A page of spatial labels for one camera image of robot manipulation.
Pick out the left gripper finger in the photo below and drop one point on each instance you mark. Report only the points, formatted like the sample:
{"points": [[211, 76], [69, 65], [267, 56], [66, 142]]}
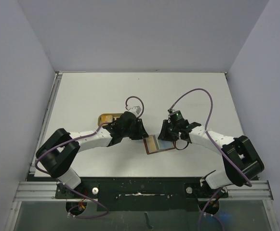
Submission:
{"points": [[137, 136], [143, 131]]}

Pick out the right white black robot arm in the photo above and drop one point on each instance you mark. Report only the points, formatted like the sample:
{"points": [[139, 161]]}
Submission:
{"points": [[241, 161]]}

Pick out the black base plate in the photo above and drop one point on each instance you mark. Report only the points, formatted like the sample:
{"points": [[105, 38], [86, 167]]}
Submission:
{"points": [[144, 193]]}

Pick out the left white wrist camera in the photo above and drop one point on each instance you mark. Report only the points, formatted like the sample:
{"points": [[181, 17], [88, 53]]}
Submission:
{"points": [[136, 110]]}

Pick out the brown leather card holder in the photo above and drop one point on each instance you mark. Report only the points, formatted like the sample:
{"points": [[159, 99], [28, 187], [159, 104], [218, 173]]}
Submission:
{"points": [[163, 145]]}

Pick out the beige oval tray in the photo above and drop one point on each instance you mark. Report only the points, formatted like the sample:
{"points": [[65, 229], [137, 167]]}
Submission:
{"points": [[115, 117]]}

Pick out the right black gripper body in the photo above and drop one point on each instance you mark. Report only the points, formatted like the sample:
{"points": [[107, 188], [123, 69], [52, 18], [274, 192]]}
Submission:
{"points": [[168, 131]]}

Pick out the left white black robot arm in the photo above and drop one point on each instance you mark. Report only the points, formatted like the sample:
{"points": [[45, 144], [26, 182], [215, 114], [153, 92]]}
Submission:
{"points": [[57, 154]]}

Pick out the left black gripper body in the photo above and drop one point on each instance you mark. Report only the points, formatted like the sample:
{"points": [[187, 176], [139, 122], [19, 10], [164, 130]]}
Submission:
{"points": [[134, 128]]}

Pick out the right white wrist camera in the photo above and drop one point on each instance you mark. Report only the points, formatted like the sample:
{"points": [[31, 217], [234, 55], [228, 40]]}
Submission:
{"points": [[170, 111]]}

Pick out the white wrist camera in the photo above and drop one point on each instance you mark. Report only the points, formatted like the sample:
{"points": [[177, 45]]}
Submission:
{"points": [[136, 110], [170, 111]]}

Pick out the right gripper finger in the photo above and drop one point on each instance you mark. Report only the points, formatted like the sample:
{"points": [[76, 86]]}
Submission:
{"points": [[164, 131], [170, 137]]}

